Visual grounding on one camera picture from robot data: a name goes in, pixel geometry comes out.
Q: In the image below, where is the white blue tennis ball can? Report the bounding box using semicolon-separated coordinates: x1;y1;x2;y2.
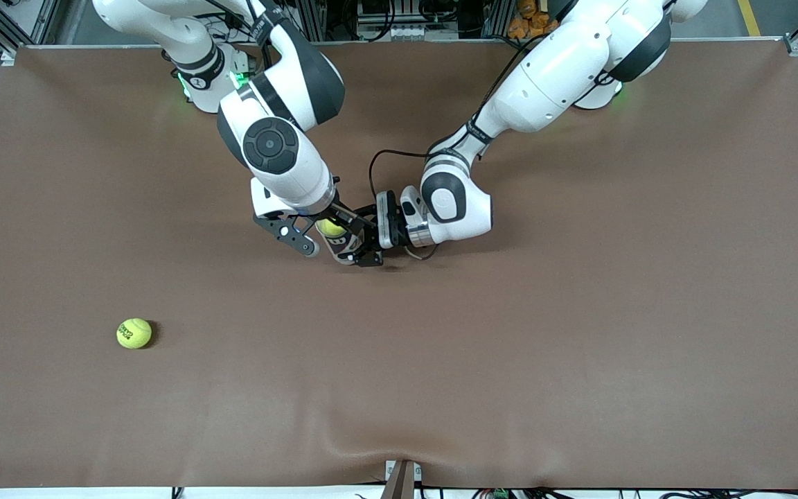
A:
316;218;373;268

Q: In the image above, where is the brown table cover cloth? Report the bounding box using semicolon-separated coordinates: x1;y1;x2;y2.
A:
0;38;798;489

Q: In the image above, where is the white power strip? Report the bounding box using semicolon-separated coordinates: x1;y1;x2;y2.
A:
357;24;456;42

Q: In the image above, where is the orange plush object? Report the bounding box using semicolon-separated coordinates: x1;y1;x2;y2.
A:
507;0;560;40

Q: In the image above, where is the black camera cable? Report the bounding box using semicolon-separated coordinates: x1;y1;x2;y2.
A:
369;148;472;203

